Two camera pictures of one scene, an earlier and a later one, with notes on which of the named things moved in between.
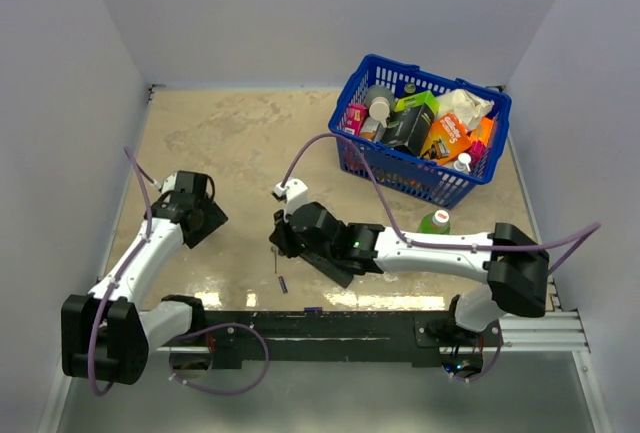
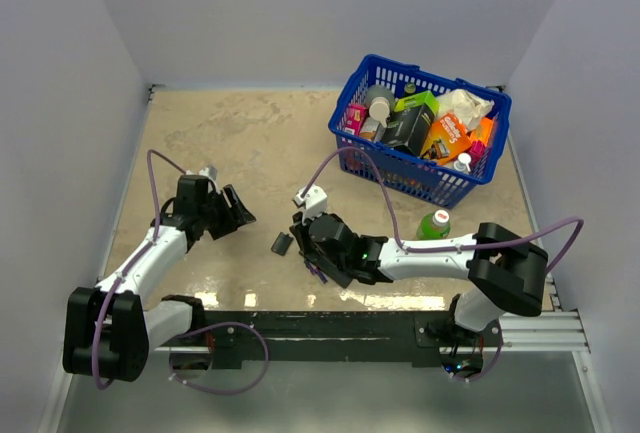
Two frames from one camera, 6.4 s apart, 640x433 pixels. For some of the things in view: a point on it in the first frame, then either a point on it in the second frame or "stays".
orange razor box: x=447 y=139 stays
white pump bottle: x=463 y=162 stays
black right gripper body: x=292 y=242 → x=308 y=244
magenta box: x=477 y=149 stays
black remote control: x=330 y=270 stays
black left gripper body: x=211 y=218 → x=217 y=215
